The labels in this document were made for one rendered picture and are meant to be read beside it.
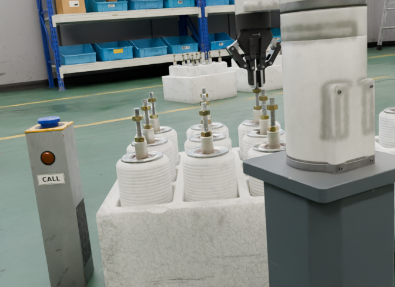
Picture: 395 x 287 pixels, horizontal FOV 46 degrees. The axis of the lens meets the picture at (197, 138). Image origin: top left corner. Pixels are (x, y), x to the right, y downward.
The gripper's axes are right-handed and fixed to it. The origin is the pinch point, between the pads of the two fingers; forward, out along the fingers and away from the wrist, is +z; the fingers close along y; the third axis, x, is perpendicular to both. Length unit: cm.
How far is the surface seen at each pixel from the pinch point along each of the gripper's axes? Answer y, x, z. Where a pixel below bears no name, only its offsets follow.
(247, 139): 8.1, 11.9, 10.5
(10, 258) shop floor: 58, -11, 35
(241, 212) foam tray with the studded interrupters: 16.4, 27.3, 18.7
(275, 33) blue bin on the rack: -264, -513, -6
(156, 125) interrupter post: 22.3, -6.4, 8.5
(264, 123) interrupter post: 4.3, 12.0, 7.8
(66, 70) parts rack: 27, -431, 13
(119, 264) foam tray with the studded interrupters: 36.7, 20.6, 26.5
